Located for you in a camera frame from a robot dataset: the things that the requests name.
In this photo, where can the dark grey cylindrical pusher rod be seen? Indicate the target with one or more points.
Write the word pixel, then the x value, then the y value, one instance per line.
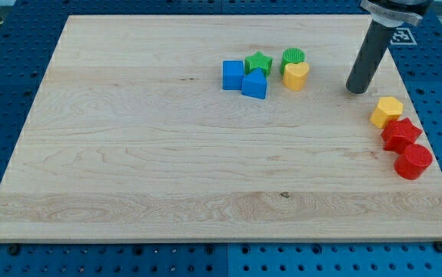
pixel 369 57

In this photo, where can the yellow heart block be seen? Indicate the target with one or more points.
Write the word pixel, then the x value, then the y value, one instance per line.
pixel 295 75

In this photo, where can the white fiducial marker tag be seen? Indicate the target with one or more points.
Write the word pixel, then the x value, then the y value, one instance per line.
pixel 402 36

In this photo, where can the yellow hexagon block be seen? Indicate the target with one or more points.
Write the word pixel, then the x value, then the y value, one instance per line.
pixel 387 109

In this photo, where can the light wooden board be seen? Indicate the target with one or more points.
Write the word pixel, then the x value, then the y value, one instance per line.
pixel 131 138

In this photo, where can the blue triangle block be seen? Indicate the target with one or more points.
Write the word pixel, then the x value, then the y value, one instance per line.
pixel 255 85

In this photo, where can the red star block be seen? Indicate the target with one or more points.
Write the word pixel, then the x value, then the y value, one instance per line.
pixel 398 134

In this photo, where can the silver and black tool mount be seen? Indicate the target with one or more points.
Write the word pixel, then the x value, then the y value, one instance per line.
pixel 393 13

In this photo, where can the green circle block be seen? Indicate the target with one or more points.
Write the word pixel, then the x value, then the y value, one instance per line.
pixel 291 55

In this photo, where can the green star block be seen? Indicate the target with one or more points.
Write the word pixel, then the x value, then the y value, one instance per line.
pixel 258 60

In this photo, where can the blue cube block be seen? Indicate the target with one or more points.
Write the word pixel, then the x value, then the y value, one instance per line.
pixel 232 74

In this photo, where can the red circle block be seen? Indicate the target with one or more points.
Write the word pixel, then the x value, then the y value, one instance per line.
pixel 413 161

